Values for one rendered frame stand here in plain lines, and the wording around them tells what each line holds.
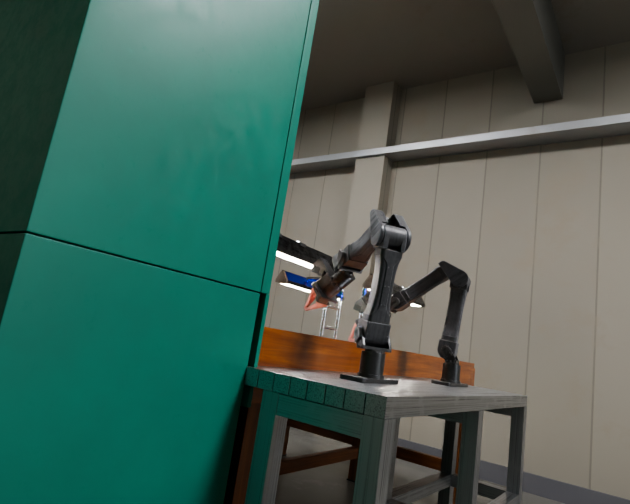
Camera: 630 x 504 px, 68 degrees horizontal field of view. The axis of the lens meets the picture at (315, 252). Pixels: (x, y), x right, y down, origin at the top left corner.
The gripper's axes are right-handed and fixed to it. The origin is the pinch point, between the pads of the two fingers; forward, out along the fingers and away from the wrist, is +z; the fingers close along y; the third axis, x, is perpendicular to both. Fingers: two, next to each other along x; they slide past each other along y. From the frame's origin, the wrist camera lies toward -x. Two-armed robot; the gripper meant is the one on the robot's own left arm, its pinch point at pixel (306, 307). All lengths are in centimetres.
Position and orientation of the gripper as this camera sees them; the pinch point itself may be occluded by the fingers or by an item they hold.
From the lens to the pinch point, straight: 158.6
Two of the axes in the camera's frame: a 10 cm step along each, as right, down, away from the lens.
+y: -5.7, -2.4, -7.9
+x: 4.1, 7.4, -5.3
